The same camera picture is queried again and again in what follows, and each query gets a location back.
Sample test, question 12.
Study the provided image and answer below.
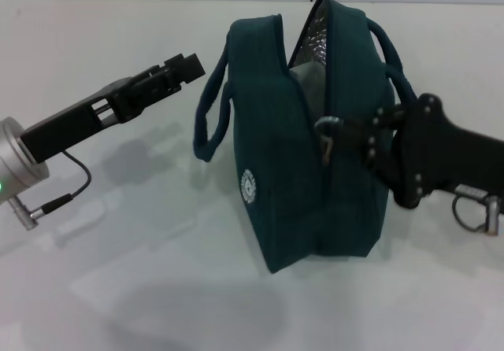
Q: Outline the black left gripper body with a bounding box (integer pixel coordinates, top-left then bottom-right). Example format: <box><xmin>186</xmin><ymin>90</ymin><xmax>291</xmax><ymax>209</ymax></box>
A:
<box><xmin>20</xmin><ymin>75</ymin><xmax>137</xmax><ymax>164</ymax></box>

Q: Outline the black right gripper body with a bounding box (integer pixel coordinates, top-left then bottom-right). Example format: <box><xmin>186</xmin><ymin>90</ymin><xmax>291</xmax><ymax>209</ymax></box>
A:
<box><xmin>369</xmin><ymin>93</ymin><xmax>504</xmax><ymax>211</ymax></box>

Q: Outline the dark blue insulated bag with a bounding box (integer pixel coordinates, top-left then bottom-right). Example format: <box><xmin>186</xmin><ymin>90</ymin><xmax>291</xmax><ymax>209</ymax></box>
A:
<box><xmin>192</xmin><ymin>0</ymin><xmax>419</xmax><ymax>276</ymax></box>

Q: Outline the right gripper thin cable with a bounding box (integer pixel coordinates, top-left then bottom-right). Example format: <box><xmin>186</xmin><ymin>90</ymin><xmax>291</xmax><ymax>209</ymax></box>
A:
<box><xmin>450</xmin><ymin>183</ymin><xmax>504</xmax><ymax>237</ymax></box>

